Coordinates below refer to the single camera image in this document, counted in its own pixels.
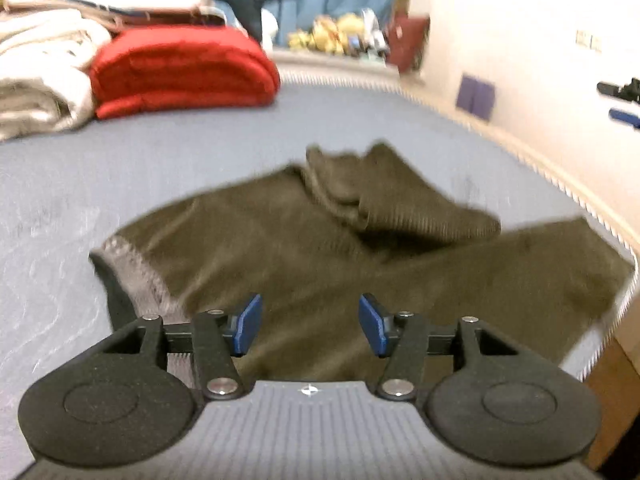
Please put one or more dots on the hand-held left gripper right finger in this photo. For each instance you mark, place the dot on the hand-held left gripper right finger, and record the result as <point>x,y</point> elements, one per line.
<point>371,322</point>

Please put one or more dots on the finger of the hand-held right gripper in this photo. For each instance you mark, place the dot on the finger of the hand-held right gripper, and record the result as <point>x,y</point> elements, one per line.
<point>627,118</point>
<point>622,91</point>

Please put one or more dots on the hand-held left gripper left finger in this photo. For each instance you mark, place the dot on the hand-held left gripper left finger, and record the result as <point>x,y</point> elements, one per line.
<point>248,322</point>

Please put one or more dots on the dark red cushion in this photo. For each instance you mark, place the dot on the dark red cushion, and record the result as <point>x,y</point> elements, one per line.
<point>409,42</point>

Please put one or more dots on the red folded blanket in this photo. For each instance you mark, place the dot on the red folded blanket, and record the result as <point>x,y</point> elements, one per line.
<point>185,70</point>

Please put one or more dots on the white window sill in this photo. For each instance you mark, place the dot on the white window sill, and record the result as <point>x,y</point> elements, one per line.
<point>340,62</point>

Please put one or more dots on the yellow plush toy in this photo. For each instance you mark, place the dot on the yellow plush toy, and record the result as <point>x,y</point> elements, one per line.
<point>325,32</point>

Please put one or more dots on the cream folded blanket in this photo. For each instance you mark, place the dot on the cream folded blanket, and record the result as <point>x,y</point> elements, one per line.
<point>40,70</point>

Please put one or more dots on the white wall socket plate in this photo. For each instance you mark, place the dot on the white wall socket plate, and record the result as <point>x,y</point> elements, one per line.
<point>588,40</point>

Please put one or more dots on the purple square wall pad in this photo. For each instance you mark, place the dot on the purple square wall pad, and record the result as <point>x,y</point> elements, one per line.
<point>476,96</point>

